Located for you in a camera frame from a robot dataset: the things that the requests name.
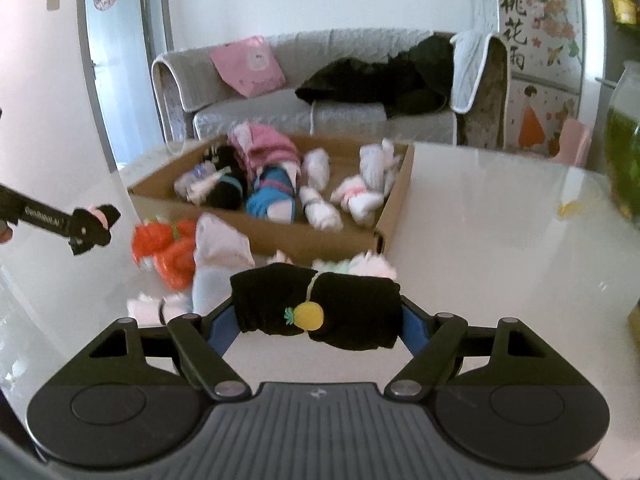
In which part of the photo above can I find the grey quilted sofa cover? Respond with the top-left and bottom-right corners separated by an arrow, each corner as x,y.
151,27 -> 458,148

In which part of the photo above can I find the white desktop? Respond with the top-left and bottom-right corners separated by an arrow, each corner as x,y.
0,140 -> 640,480

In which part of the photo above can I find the light blue sock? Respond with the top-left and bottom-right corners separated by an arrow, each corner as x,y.
191,265 -> 236,314

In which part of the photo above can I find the grey door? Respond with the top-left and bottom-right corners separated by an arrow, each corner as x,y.
84,0 -> 170,172

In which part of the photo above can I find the pink cushion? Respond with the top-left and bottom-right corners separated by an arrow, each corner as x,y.
210,36 -> 287,99

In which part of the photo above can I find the orange sock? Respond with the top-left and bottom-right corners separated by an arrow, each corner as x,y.
154,220 -> 199,291
131,218 -> 176,269

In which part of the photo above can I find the white grey sock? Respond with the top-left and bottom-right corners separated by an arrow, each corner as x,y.
173,162 -> 221,204

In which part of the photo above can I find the pink white striped sock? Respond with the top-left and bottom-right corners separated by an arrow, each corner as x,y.
229,122 -> 302,173

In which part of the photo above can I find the grey shelf cabinet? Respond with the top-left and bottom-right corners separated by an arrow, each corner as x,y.
585,0 -> 640,92

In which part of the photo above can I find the cardboard box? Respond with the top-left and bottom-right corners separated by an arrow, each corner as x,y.
127,132 -> 416,267

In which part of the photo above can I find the grey sofa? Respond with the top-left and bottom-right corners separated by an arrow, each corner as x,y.
151,27 -> 512,150

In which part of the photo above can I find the black sock roll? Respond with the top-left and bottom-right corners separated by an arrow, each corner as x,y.
205,170 -> 249,212

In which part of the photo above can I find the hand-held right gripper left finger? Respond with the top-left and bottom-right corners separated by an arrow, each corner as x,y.
87,294 -> 252,403

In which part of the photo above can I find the pink plastic chair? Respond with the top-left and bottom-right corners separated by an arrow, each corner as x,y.
551,119 -> 594,167

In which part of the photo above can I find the black white striped sock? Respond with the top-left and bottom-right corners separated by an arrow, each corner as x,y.
208,144 -> 239,171

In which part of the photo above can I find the white sock roll blue band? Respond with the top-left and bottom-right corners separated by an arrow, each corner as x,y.
298,186 -> 345,232

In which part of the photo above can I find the fridge with floral stickers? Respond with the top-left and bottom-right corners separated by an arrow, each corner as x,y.
470,0 -> 587,157

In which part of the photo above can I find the pale pink white sock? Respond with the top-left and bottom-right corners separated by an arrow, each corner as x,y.
127,293 -> 194,327

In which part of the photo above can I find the pale green sock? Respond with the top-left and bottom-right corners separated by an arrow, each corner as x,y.
312,257 -> 351,274

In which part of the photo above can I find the black sock with pineapple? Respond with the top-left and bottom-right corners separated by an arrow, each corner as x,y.
230,263 -> 403,352

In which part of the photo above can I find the white fluffy sock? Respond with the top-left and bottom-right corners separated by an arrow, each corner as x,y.
347,251 -> 399,279

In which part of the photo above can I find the black clothing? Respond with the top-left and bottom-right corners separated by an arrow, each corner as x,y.
295,34 -> 456,119

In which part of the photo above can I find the white quilted armrest cover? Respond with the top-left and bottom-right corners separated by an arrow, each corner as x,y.
448,30 -> 494,114

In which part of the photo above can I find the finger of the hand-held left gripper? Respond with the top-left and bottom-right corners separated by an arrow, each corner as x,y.
74,203 -> 122,229
68,224 -> 113,257

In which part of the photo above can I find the glass fish bowl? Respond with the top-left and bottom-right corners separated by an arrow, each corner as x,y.
602,60 -> 640,222

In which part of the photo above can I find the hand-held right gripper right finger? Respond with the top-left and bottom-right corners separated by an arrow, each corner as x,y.
384,295 -> 552,402

